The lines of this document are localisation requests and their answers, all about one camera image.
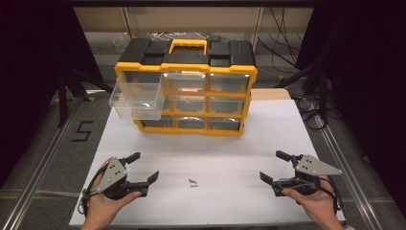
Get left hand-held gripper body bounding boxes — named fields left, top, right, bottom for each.
left=95, top=156, right=149, bottom=201

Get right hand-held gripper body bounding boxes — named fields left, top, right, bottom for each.
left=272, top=153, right=344, bottom=196

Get clear plastic drawer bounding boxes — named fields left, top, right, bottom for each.
left=108, top=78, right=167, bottom=121

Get yellow black organizer cabinet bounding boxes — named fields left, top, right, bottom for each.
left=114, top=37, right=259, bottom=138

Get person's left hand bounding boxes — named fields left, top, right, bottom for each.
left=83, top=157, right=143, bottom=225

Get person's right hand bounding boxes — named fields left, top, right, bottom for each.
left=282, top=174, right=345, bottom=225

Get black metal stand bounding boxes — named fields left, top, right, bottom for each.
left=274, top=63, right=330, bottom=128
left=56, top=68, right=113, bottom=128

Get black curtain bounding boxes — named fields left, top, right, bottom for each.
left=0, top=0, right=105, bottom=190
left=295, top=0, right=406, bottom=219

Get small green item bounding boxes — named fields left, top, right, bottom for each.
left=209, top=33, right=228, bottom=43

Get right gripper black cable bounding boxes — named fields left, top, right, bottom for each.
left=277, top=175, right=343, bottom=216

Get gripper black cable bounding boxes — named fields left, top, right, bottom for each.
left=79, top=164, right=108, bottom=219
left=277, top=175, right=343, bottom=216

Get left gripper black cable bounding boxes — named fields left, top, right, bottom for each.
left=79, top=164, right=108, bottom=219

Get aluminium floor rail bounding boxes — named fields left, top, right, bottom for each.
left=0, top=99, right=84, bottom=230
left=314, top=114, right=384, bottom=230

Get black floor cables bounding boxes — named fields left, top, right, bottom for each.
left=295, top=92, right=330, bottom=130

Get hanging black cables bunch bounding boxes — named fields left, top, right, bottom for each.
left=257, top=7, right=305, bottom=69

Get heap of white cable ties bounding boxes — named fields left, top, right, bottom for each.
left=149, top=31, right=209, bottom=41

